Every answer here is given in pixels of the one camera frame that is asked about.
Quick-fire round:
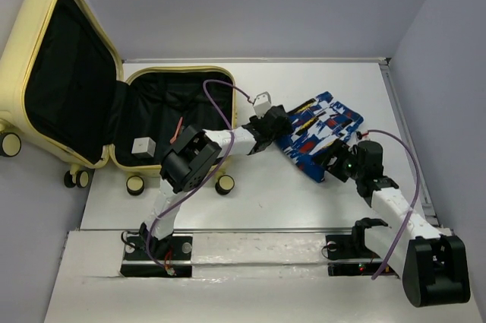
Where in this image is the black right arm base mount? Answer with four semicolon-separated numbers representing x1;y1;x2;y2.
321;217;393;277

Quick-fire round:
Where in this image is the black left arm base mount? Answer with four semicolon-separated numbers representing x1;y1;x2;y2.
119;231;193;279

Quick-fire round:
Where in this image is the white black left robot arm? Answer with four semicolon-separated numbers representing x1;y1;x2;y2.
139;105;292;258

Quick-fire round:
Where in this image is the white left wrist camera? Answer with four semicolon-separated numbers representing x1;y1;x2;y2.
253;91;272;119

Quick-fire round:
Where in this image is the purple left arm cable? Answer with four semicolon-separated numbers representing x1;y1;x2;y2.
146;78;256;277

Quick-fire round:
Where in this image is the yellow hard-shell suitcase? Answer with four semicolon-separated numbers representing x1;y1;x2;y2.
1;0;236;196

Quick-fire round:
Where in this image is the blue patterned cloth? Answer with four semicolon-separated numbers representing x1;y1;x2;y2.
275;91;364;182

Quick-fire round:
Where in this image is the silver cosmetic box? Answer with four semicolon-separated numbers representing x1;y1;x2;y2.
131;137;156;159

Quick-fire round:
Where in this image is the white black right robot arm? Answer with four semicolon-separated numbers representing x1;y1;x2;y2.
313;140;471;307

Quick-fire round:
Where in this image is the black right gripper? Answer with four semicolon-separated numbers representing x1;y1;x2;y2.
310;138;364;182

